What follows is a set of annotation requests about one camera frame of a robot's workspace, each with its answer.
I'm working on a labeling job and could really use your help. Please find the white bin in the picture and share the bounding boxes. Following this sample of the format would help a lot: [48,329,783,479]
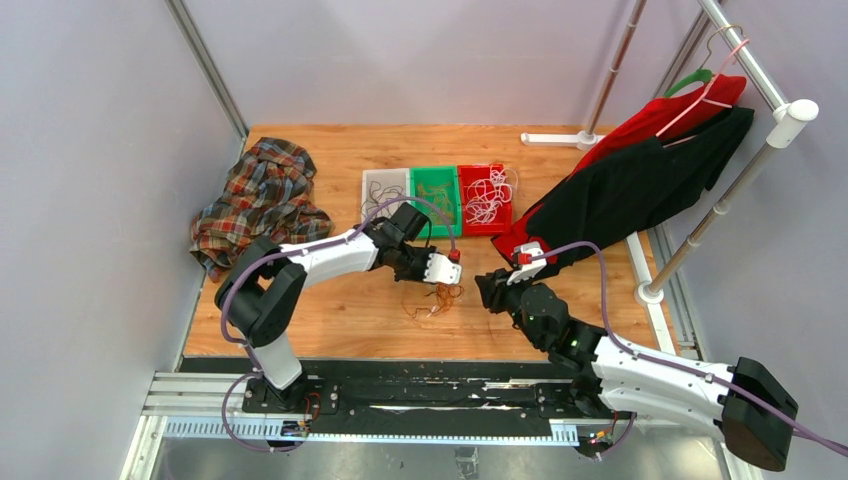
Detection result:
[360,168,411,220]

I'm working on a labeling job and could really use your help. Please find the pink hanger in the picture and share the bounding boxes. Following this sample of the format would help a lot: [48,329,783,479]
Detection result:
[656,24,749,138]

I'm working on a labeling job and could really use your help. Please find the green bin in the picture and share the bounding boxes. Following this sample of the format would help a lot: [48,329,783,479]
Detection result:
[410,166,462,240]

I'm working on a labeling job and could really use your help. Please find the red garment on hanger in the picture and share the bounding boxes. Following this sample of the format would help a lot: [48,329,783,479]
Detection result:
[491,72,747,266]

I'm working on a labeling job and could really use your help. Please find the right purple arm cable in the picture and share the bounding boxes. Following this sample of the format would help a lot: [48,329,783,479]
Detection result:
[529,241,848,458]

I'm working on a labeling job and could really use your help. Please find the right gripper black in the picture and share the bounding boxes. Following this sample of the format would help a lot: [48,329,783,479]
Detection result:
[477,267,546,350]

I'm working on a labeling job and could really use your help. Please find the plaid cloth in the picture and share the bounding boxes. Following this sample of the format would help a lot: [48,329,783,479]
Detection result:
[189,137,334,282]

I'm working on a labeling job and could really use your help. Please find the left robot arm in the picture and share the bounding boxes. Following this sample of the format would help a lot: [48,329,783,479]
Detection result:
[215,198,462,413]

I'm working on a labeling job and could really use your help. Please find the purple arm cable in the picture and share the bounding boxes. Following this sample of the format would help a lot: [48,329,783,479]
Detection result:
[529,241,848,458]
[219,195,460,455]

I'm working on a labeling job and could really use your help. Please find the clothes rack metal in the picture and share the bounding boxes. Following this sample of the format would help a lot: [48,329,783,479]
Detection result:
[519,0,821,306]

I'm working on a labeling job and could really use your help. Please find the green hanger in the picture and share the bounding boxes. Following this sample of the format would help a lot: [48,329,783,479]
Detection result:
[663,68,714,98]

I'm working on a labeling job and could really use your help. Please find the white cable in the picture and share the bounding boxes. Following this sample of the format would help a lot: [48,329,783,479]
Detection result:
[463,165,518,227]

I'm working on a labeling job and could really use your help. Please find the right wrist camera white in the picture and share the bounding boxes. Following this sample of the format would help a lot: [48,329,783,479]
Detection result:
[506,241,547,285]

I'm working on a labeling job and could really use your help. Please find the orange cable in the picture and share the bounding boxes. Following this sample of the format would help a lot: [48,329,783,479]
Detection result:
[413,175,460,227]

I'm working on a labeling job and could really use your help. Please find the red bin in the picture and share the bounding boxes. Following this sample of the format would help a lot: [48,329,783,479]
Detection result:
[457,164,515,236]

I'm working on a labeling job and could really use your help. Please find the black garment on hanger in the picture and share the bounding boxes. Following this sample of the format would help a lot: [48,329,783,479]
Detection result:
[525,107,755,251]

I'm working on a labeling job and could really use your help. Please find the cable pile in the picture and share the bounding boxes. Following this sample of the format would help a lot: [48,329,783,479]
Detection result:
[402,281,466,323]

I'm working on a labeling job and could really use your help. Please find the black cable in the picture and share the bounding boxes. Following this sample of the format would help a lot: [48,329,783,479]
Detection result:
[366,182,407,220]

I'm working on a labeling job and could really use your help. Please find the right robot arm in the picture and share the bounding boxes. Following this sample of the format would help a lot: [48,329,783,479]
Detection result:
[474,269,798,472]

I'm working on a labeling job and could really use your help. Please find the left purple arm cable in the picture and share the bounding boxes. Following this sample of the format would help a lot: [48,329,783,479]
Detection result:
[219,195,460,455]

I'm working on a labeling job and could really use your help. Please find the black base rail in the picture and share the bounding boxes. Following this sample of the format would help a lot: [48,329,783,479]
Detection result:
[241,359,631,437]

